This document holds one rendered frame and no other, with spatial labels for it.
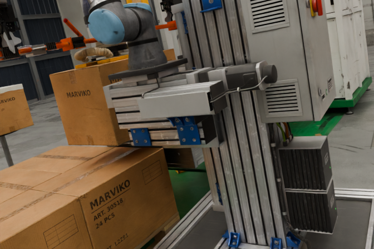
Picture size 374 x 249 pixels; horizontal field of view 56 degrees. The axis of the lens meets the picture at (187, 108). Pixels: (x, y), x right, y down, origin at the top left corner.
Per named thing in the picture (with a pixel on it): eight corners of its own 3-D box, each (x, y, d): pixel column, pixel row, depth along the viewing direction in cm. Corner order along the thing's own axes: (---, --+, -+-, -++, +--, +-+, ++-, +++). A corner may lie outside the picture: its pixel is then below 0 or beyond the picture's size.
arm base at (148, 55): (175, 60, 138) (169, 34, 136) (152, 66, 125) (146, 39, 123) (144, 65, 146) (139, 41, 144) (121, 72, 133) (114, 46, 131)
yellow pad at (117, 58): (141, 55, 211) (139, 46, 210) (153, 53, 205) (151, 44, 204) (97, 64, 185) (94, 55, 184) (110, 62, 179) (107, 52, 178)
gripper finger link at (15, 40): (27, 48, 151) (17, 29, 151) (14, 50, 146) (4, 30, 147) (24, 51, 153) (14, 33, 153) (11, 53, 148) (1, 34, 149)
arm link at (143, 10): (163, 36, 135) (156, 0, 133) (143, 39, 124) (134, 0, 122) (139, 41, 142) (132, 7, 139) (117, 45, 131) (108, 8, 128)
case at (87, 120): (140, 114, 243) (127, 57, 236) (187, 112, 219) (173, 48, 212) (68, 145, 196) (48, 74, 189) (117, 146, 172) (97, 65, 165)
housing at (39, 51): (39, 55, 167) (36, 45, 166) (47, 53, 163) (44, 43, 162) (25, 57, 162) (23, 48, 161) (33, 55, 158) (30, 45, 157)
